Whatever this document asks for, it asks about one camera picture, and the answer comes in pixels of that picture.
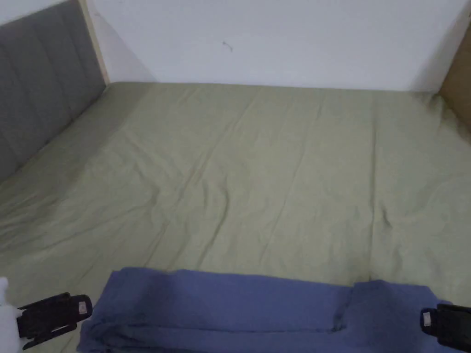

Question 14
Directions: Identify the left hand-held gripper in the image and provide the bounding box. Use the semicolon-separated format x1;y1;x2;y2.
0;277;93;351

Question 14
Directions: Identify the blue garment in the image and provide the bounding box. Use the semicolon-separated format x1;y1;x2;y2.
76;268;454;353

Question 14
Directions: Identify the bed with pale green sheet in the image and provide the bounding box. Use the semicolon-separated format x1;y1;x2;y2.
0;81;471;353

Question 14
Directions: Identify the wooden footboard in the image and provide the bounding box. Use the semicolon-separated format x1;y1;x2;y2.
438;14;471;134

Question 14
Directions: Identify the grey padded headboard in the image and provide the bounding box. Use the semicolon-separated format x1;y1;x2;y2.
0;0;109;184

